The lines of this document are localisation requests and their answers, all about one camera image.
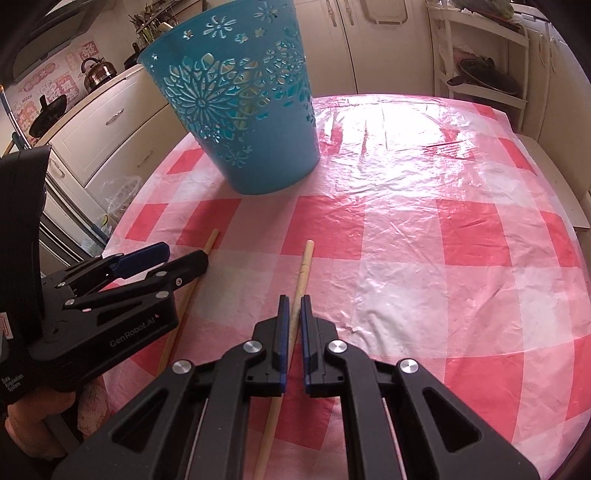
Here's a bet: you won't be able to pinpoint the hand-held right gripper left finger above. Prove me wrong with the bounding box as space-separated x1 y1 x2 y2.
51 295 291 480

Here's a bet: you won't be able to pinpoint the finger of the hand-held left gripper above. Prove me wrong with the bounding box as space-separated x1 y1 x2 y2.
57 241 171 298
64 250 210 311

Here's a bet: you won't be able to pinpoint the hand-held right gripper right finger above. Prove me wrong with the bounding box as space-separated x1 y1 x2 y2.
300 294 541 480

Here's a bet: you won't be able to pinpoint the beige wooden chopstick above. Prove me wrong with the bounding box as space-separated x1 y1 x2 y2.
156 229 219 377
252 240 315 480

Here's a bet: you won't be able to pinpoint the blue perforated plastic basket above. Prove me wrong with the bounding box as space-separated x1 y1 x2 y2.
139 0 321 195

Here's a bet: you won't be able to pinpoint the person's left hand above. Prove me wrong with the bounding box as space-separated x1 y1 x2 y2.
4 388 77 446

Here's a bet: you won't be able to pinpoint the floral bin with plastic bag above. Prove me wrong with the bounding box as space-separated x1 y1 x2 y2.
102 178 145 232

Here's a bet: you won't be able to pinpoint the stainless steel appliance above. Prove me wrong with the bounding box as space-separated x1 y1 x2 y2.
39 178 109 266

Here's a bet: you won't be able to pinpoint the red checkered plastic tablecloth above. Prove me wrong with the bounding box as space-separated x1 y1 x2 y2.
99 95 581 480

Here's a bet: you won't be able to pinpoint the cream kitchen counter cabinets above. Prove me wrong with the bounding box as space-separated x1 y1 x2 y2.
44 64 188 190

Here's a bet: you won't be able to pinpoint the black wok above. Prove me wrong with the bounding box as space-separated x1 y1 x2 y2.
28 95 70 139

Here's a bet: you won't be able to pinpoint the metal kettle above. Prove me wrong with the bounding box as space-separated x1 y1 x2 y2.
82 58 119 92

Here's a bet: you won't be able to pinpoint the kitchen utensil rack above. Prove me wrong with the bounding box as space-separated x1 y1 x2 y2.
131 13 174 43

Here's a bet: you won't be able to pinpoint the range hood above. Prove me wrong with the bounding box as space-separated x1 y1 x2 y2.
11 0 95 81

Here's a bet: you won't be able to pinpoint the white shelf rack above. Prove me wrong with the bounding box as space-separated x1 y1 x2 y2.
426 2 531 134

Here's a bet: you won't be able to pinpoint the tall cream cabinet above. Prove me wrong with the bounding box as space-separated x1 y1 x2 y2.
295 0 437 99

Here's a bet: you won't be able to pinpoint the black pan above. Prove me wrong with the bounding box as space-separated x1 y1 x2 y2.
447 58 522 96

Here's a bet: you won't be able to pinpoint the cream panelled cabinets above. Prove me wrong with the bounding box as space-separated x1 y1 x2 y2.
524 14 591 199

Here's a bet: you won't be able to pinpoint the pink wall stickers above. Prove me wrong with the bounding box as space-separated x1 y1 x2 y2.
14 39 100 125

